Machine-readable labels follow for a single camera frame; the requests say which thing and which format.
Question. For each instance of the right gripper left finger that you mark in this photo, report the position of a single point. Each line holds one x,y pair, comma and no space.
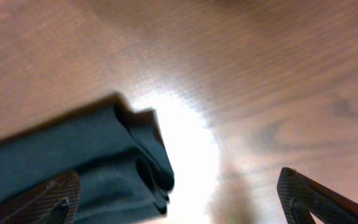
53,201

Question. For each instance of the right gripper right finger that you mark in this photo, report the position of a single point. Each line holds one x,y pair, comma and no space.
303,198

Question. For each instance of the black t-shirt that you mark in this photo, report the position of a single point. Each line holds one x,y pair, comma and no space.
124,171

